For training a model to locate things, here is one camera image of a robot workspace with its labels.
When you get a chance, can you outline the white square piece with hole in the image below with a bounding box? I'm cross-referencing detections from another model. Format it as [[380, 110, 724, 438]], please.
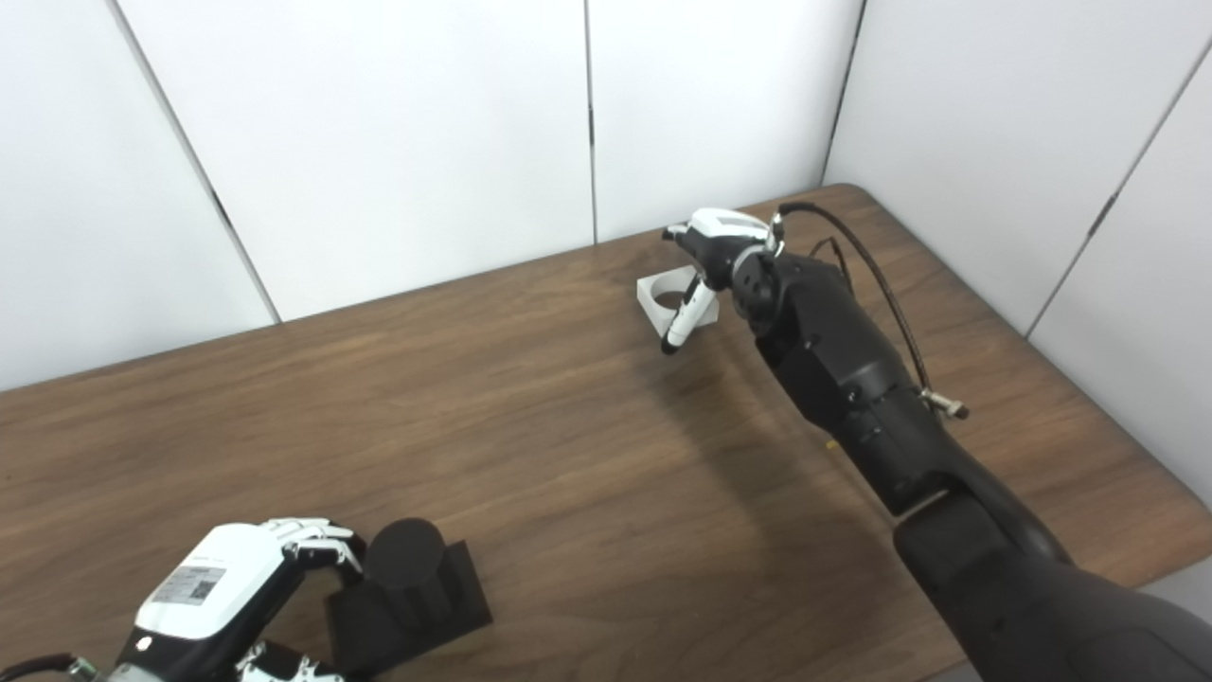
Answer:
[[636, 265, 721, 332]]

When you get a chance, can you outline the black peg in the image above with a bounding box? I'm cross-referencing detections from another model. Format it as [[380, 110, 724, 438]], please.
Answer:
[[325, 517, 493, 677]]

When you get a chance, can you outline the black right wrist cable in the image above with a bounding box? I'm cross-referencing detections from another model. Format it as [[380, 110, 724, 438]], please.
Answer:
[[770, 201, 971, 421]]

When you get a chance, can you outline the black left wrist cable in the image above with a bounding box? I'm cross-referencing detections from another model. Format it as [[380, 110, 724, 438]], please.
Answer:
[[0, 653, 96, 682]]

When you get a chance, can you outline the white and black right hand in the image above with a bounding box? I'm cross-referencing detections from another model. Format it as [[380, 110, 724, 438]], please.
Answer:
[[661, 207, 780, 356]]

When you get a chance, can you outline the white and black left hand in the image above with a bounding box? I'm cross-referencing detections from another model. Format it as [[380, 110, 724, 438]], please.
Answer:
[[114, 517, 368, 682]]

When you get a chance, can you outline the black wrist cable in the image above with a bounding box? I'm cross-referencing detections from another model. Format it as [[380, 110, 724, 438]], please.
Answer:
[[0, 653, 96, 682], [770, 201, 971, 421]]

